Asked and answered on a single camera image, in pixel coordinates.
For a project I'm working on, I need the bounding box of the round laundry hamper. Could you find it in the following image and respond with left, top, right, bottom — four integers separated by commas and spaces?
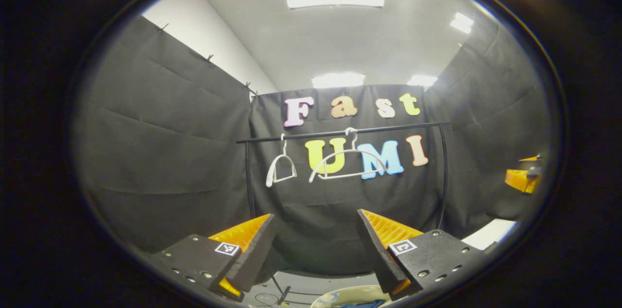
311, 285, 395, 308

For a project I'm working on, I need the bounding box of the white panel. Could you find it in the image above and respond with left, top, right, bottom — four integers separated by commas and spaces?
461, 219, 517, 250

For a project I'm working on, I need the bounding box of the black backdrop cloth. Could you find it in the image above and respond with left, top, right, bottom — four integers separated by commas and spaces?
73, 16, 552, 277

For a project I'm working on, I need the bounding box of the black metal clothes rack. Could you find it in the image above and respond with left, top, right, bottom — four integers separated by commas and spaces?
236, 122, 451, 306

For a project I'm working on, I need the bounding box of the blue corduroy jacket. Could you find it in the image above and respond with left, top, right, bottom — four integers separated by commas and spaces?
340, 299, 385, 308

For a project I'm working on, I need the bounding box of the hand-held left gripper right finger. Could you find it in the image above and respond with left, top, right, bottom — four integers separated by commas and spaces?
357, 208, 491, 300

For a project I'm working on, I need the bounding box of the white plastic hanger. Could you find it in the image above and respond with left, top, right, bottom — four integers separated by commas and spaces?
266, 133, 298, 188
309, 127, 388, 183

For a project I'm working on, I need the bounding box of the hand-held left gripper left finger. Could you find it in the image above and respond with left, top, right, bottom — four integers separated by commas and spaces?
146, 213, 280, 303

